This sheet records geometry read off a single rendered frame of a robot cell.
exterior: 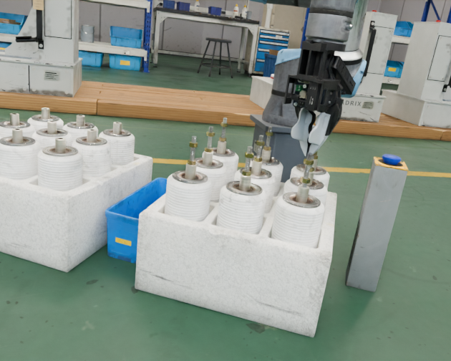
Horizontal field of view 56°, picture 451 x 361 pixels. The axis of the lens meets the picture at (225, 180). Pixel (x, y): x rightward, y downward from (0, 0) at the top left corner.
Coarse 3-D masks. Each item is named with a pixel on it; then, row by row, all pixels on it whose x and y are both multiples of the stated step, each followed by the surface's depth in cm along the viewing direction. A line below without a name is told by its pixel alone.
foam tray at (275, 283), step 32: (160, 224) 87; (192, 224) 85; (160, 256) 89; (192, 256) 87; (224, 256) 85; (256, 256) 83; (288, 256) 81; (320, 256) 79; (160, 288) 91; (192, 288) 89; (224, 288) 87; (256, 288) 85; (288, 288) 83; (320, 288) 81; (256, 320) 87; (288, 320) 85
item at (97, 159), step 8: (72, 144) 105; (80, 144) 104; (88, 152) 103; (96, 152) 104; (104, 152) 105; (88, 160) 104; (96, 160) 105; (104, 160) 106; (88, 168) 105; (96, 168) 105; (104, 168) 107; (96, 176) 106
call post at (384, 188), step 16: (384, 176) 95; (400, 176) 94; (368, 192) 97; (384, 192) 96; (400, 192) 95; (368, 208) 98; (384, 208) 97; (368, 224) 99; (384, 224) 98; (368, 240) 100; (384, 240) 99; (352, 256) 103; (368, 256) 101; (352, 272) 104; (368, 272) 102; (368, 288) 104
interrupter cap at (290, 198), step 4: (292, 192) 88; (296, 192) 88; (284, 196) 85; (288, 196) 86; (292, 196) 86; (308, 196) 87; (312, 196) 87; (284, 200) 84; (288, 200) 84; (292, 200) 84; (308, 200) 86; (312, 200) 86; (316, 200) 86; (292, 204) 82; (296, 204) 82; (300, 204) 82; (304, 204) 83; (308, 204) 83; (312, 204) 83; (316, 204) 84; (320, 204) 84
